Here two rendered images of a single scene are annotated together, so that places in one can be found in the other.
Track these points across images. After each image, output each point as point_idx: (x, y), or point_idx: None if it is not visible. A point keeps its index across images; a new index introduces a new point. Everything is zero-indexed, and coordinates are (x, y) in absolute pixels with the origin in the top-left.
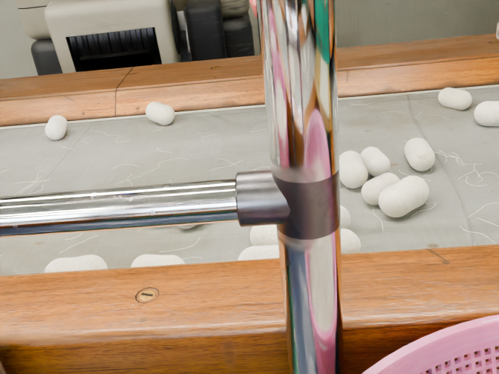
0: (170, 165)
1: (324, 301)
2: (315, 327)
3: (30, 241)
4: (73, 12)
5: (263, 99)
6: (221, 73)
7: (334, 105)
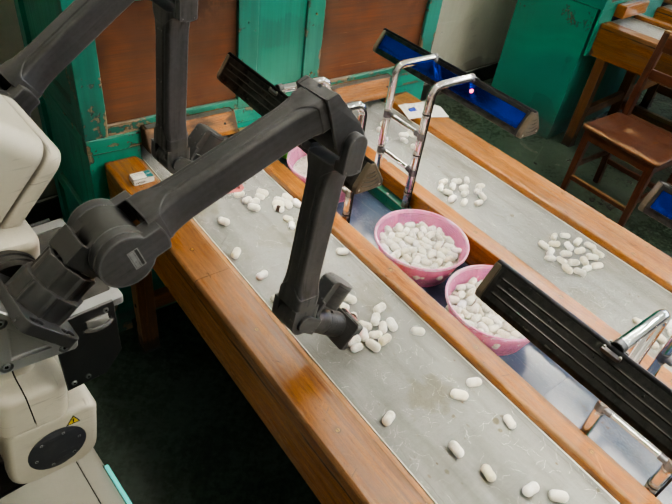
0: (264, 238)
1: None
2: None
3: None
4: (84, 384)
5: (206, 235)
6: (199, 244)
7: None
